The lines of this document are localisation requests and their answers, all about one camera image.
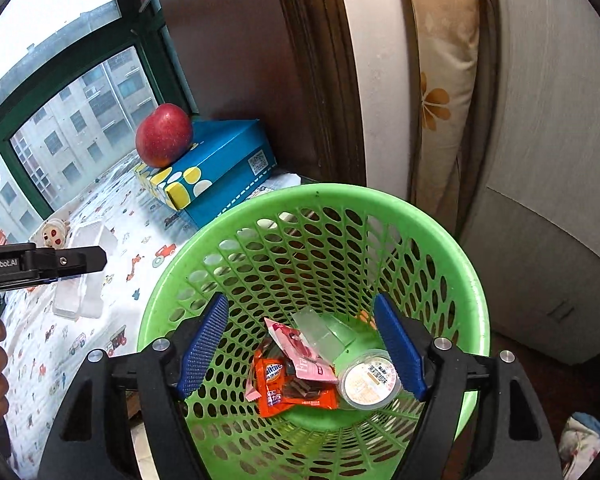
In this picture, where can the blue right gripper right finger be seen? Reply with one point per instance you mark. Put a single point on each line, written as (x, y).
(406, 341)

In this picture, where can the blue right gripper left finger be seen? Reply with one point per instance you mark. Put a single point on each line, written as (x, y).
(196, 341)

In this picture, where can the round plastic cup with lid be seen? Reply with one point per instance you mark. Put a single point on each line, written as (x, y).
(370, 382)

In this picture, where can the orange Ovaltine snack wrapper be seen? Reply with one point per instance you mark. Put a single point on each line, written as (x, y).
(276, 388)

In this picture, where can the pink wafer wrapper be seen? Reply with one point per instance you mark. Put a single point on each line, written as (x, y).
(307, 363)

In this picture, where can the clear plastic tray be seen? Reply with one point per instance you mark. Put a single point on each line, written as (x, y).
(324, 333)

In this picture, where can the green plastic trash basket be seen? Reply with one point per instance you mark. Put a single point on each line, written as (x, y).
(330, 248)

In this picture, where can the cream strawberry plush toy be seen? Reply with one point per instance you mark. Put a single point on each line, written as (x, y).
(55, 233)

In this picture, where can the cartoon print bed sheet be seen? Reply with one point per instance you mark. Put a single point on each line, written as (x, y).
(51, 328)

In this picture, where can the blue yellow dotted box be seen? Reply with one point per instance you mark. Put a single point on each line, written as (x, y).
(228, 161)

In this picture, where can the red apple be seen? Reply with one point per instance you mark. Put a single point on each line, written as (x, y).
(164, 136)

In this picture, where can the floral curtain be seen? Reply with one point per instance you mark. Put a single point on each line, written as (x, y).
(448, 34)

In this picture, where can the green window frame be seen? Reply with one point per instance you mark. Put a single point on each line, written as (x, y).
(76, 79)

